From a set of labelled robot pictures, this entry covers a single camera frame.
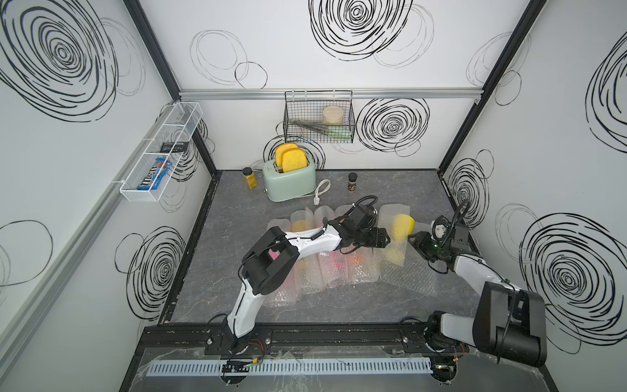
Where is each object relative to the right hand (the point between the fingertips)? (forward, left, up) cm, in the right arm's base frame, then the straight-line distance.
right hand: (413, 240), depth 89 cm
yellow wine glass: (+5, +3, +1) cm, 6 cm away
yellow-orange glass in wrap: (-16, +37, +2) cm, 41 cm away
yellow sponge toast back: (+30, +51, +17) cm, 62 cm away
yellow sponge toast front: (+28, +46, +13) cm, 56 cm away
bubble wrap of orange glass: (-11, +19, +1) cm, 22 cm away
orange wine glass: (-7, +21, +1) cm, 22 cm away
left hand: (-2, +12, +2) cm, 12 cm away
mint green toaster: (+23, +51, +3) cm, 56 cm away
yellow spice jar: (+29, +67, +2) cm, 73 cm away
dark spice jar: (+28, +21, 0) cm, 35 cm away
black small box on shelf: (+15, +80, +30) cm, 87 cm away
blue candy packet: (+3, +84, +30) cm, 89 cm away
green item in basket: (+36, +27, +22) cm, 50 cm away
